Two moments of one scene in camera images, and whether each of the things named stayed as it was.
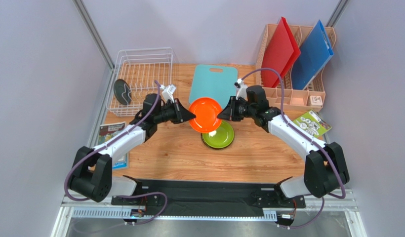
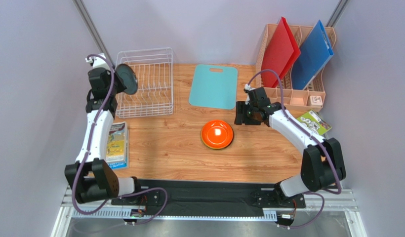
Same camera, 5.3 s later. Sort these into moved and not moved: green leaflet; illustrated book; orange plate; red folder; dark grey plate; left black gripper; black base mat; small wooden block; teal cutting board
Moved: dark grey plate; left black gripper; orange plate
Not moved: red folder; illustrated book; small wooden block; teal cutting board; black base mat; green leaflet
